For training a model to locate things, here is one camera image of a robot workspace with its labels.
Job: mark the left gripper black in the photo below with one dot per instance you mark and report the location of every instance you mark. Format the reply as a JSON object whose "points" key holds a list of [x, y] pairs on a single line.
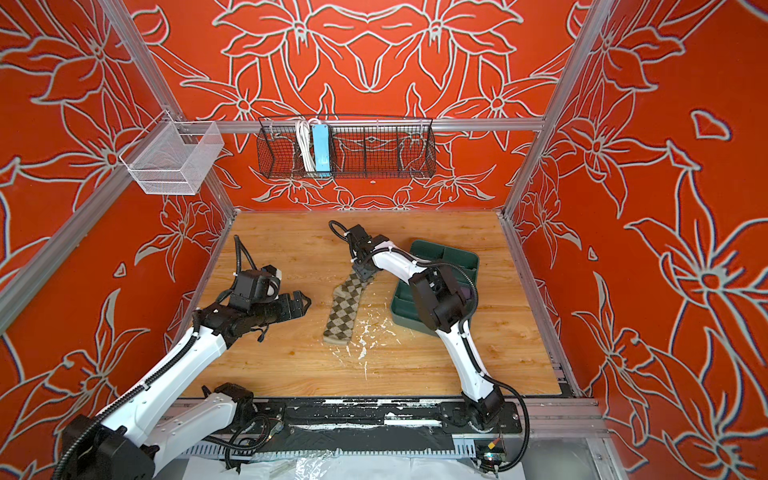
{"points": [[289, 310]]}

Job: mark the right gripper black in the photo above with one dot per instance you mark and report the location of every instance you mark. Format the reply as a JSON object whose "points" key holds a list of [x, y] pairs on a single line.
{"points": [[360, 273]]}

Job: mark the green compartment tray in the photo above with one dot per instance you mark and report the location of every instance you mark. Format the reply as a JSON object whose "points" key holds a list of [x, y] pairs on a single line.
{"points": [[441, 294]]}

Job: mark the argyle brown green sock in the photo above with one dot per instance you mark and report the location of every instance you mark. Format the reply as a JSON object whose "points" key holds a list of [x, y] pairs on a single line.
{"points": [[343, 311]]}

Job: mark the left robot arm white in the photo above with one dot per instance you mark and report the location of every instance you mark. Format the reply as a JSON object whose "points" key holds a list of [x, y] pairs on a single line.
{"points": [[128, 438]]}

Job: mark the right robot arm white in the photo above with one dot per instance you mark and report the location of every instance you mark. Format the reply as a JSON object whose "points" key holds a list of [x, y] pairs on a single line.
{"points": [[482, 394]]}

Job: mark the blue white box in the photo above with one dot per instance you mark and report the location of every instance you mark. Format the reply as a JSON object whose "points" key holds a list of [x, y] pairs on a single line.
{"points": [[321, 145]]}

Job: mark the black wire wall basket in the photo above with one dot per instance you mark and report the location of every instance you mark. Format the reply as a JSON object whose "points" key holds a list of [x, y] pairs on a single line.
{"points": [[361, 147]]}

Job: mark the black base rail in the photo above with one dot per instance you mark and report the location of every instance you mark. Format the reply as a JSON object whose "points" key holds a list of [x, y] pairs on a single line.
{"points": [[417, 427]]}

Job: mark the clear plastic wall bin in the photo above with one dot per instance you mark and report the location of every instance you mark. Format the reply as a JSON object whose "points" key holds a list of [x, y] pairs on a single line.
{"points": [[167, 161]]}

